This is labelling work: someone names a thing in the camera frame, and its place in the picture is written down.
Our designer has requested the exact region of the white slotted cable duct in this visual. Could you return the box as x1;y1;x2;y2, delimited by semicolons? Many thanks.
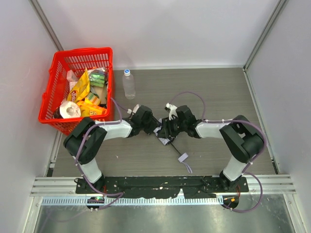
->
41;196;223;207

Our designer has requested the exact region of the clear plastic water bottle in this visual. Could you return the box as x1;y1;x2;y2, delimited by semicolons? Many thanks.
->
122;69;136;99

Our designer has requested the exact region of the lavender folding umbrella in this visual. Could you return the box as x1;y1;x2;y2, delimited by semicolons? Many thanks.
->
154;118;193;174

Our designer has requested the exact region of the red plastic basket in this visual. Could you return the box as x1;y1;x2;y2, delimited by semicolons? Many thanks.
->
38;47;115;135

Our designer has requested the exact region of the green sponge pack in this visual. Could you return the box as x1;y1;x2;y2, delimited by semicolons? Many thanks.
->
88;69;107;87

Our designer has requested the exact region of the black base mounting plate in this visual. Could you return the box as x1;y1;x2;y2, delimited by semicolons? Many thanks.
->
75;176;248;199

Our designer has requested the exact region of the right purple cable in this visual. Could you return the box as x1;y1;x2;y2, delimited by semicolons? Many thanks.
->
170;91;267;214

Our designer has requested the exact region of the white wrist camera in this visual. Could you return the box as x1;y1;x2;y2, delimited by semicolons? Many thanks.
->
127;104;140;115
165;103;177;120

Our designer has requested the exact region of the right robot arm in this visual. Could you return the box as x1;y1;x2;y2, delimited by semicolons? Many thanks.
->
156;104;266;191

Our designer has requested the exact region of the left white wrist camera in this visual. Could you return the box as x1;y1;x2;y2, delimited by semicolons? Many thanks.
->
127;104;140;115

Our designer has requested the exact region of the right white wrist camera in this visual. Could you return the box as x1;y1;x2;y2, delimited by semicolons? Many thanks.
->
165;103;177;120

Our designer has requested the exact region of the white tape roll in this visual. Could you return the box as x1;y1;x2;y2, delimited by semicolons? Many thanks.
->
59;101;81;119

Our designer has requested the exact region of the yellow chips bag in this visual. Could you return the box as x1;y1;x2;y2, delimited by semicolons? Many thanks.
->
67;68;90;103

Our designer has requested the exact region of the white small box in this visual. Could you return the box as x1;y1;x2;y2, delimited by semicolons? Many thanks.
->
66;70;79;91

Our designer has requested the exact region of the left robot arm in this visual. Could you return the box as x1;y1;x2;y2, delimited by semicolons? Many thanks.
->
63;105;160;193

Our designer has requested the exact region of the aluminium rail frame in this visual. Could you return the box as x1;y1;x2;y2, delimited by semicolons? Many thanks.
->
30;175;296;197

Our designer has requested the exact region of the orange snack package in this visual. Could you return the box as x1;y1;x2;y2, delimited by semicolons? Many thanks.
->
77;100;107;117

